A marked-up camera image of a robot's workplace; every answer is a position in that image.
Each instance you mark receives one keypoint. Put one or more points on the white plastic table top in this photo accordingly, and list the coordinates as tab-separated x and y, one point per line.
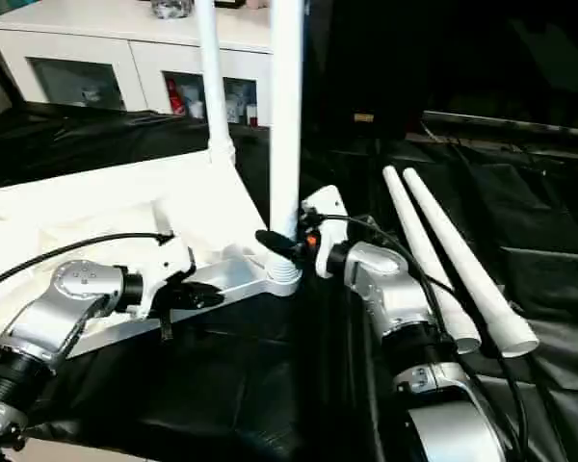
101	207

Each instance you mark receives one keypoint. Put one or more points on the white plastic table leg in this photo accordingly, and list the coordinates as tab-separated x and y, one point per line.
286	120
214	72
467	260
428	260

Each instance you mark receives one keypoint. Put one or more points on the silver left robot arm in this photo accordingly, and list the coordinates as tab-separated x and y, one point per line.
53	308

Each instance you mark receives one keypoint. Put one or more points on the black mat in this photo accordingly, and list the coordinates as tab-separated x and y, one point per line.
270	385

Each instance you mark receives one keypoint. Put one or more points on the small white cup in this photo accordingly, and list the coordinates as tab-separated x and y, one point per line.
253	115

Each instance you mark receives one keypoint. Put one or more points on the patterned white cup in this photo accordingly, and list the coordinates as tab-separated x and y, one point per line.
232	103

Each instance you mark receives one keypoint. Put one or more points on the plain white cup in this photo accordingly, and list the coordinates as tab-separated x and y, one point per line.
195	109

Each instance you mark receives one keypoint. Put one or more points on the black box with gold label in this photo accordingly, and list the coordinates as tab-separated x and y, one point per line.
366	58

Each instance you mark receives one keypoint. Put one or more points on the dark long bar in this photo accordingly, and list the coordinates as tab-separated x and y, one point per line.
510	122

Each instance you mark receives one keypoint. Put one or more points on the white cabinet with glass doors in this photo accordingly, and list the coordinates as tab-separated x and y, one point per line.
115	43

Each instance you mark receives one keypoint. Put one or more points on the dark crumpled bundle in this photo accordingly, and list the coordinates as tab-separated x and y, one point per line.
172	7

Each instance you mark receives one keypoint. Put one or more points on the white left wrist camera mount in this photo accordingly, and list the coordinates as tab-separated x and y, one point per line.
166	269

